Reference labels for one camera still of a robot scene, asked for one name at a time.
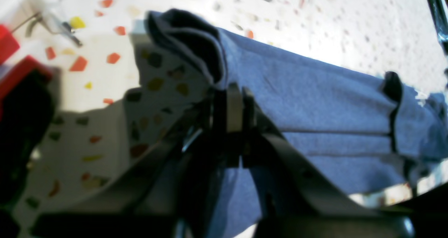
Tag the blue T-shirt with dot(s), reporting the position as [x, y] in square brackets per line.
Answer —
[361, 132]

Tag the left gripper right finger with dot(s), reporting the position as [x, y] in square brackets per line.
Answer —
[296, 200]

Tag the red black clamp right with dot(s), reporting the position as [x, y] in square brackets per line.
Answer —
[27, 108]

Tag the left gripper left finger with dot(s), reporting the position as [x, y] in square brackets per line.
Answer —
[170, 192]

